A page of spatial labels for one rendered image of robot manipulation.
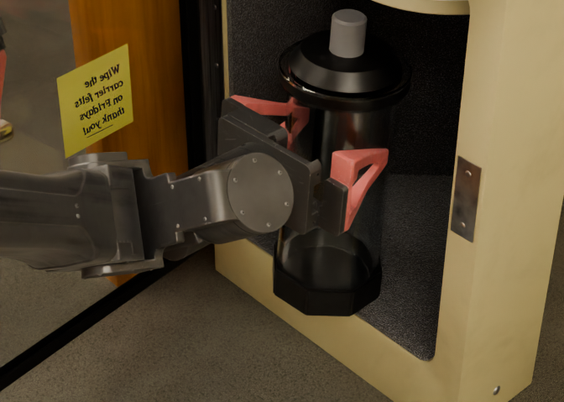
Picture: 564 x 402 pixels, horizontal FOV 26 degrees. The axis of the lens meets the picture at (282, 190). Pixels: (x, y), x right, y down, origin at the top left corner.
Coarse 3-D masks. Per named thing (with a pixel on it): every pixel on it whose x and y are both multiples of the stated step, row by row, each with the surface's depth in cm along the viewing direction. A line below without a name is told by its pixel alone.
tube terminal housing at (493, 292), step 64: (512, 0) 81; (512, 64) 84; (512, 128) 88; (512, 192) 93; (256, 256) 118; (448, 256) 96; (512, 256) 98; (320, 320) 114; (448, 320) 99; (512, 320) 103; (384, 384) 110; (448, 384) 103; (512, 384) 109
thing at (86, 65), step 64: (0, 0) 87; (64, 0) 92; (128, 0) 98; (0, 64) 90; (64, 64) 95; (128, 64) 101; (0, 128) 92; (64, 128) 98; (128, 128) 104; (0, 320) 101; (64, 320) 108
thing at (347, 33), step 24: (336, 24) 96; (360, 24) 95; (312, 48) 98; (336, 48) 97; (360, 48) 97; (384, 48) 98; (312, 72) 96; (336, 72) 95; (360, 72) 95; (384, 72) 96
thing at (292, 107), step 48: (288, 48) 100; (288, 96) 99; (336, 96) 94; (384, 96) 95; (288, 144) 101; (336, 144) 98; (384, 144) 100; (384, 192) 103; (288, 240) 105; (336, 240) 103; (336, 288) 106
